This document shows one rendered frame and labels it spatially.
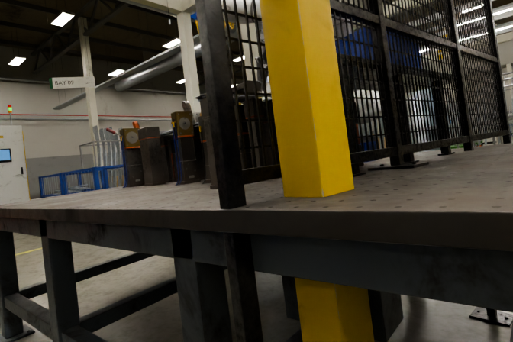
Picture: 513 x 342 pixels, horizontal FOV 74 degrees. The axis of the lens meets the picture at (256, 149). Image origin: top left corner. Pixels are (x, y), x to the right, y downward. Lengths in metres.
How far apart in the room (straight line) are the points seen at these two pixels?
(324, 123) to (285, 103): 0.08
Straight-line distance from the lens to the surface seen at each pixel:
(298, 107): 0.62
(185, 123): 1.65
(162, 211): 0.74
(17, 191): 8.03
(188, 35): 5.91
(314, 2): 0.68
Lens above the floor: 0.78
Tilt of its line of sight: 1 degrees up
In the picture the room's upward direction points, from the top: 7 degrees counter-clockwise
